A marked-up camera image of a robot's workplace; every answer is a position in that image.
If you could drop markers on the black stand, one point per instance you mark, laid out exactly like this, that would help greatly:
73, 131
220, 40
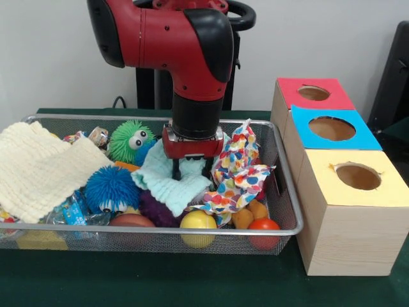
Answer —
393, 80

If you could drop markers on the polka dot paper napkin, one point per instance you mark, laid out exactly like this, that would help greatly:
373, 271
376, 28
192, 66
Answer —
239, 182

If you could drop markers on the red ball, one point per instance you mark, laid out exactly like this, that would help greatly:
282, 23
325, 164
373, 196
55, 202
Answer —
263, 225

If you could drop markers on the shallow silver mesh bin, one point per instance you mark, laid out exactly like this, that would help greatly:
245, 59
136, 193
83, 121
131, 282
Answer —
128, 243

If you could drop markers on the purple spiky toy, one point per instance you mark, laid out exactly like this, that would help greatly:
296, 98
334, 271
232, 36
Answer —
156, 208

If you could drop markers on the tan plush toy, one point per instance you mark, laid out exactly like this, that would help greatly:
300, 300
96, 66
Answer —
249, 214

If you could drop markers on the mint waffle cloth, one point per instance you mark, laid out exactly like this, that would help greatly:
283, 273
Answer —
166, 188

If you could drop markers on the brown toy football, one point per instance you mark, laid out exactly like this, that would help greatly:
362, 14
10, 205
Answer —
131, 221

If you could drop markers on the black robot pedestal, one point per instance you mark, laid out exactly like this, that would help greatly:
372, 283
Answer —
244, 16

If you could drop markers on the wooden box with three holes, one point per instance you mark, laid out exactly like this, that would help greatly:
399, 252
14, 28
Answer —
348, 243

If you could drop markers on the blue spiky ball with eyes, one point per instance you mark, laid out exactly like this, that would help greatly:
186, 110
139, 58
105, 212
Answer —
108, 187

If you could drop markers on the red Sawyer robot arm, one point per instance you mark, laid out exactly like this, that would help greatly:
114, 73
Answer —
166, 38

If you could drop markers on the yellow ball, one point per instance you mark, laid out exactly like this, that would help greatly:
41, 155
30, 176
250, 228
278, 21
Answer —
198, 222

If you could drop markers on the dark green table cloth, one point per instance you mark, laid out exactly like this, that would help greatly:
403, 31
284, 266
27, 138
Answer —
159, 281
399, 128

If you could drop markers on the green spiky ball with eyes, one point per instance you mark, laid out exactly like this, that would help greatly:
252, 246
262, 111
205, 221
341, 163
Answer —
124, 142

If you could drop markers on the cream waffle cloth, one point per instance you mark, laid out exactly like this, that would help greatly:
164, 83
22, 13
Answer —
38, 169

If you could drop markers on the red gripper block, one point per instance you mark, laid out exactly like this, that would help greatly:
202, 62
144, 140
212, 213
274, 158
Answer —
191, 148

